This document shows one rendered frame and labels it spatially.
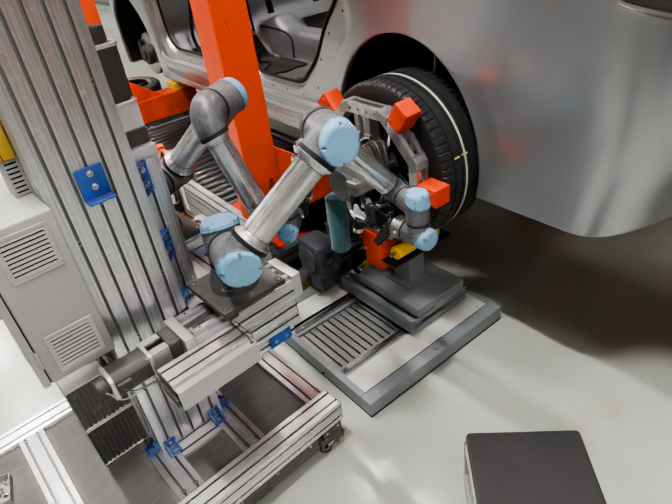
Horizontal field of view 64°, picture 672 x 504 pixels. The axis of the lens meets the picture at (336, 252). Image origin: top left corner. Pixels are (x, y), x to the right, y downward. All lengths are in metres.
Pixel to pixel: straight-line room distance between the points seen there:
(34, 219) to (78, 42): 0.43
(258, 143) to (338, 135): 1.06
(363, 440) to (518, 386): 0.69
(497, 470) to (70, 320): 1.27
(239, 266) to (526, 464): 1.01
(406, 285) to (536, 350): 0.64
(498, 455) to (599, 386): 0.83
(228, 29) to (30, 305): 1.26
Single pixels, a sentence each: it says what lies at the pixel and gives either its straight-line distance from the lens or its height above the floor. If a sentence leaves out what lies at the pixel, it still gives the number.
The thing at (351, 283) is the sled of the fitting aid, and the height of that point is 0.17.
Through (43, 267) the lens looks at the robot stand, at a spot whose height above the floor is 1.10.
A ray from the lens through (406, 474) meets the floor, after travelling 2.15.
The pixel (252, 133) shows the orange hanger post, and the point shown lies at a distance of 2.39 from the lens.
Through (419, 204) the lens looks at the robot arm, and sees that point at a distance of 1.64.
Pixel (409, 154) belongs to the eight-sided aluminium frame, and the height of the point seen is 0.99.
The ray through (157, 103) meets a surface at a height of 0.64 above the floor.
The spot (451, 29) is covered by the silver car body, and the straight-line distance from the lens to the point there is 2.01.
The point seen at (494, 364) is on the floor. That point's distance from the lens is 2.51.
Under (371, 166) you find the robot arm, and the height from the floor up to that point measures 1.09.
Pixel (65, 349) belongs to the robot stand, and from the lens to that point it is 1.66.
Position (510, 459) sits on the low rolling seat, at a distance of 1.79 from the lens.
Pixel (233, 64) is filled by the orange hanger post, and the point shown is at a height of 1.26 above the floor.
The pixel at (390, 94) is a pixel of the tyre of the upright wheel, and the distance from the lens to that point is 2.05.
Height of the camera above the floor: 1.79
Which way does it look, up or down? 34 degrees down
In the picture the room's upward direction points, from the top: 8 degrees counter-clockwise
